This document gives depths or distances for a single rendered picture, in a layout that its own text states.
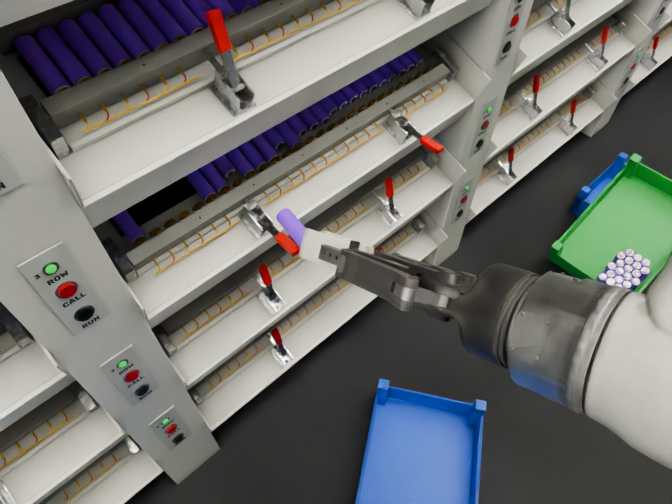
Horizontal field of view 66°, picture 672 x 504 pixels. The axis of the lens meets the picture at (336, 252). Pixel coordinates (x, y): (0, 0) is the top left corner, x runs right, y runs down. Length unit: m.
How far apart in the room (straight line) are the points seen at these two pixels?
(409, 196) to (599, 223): 0.57
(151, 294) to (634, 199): 1.14
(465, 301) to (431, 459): 0.69
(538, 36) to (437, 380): 0.68
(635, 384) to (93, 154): 0.45
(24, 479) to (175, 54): 0.57
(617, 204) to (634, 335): 1.08
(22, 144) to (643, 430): 0.45
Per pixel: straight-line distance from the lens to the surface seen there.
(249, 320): 0.83
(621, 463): 1.17
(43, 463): 0.83
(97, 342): 0.63
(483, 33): 0.86
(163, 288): 0.65
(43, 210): 0.49
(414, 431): 1.07
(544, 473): 1.11
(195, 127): 0.53
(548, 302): 0.37
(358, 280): 0.44
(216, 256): 0.67
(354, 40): 0.64
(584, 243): 1.37
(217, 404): 0.99
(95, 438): 0.81
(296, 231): 0.55
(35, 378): 0.65
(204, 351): 0.82
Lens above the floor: 1.01
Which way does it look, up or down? 53 degrees down
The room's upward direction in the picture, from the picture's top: straight up
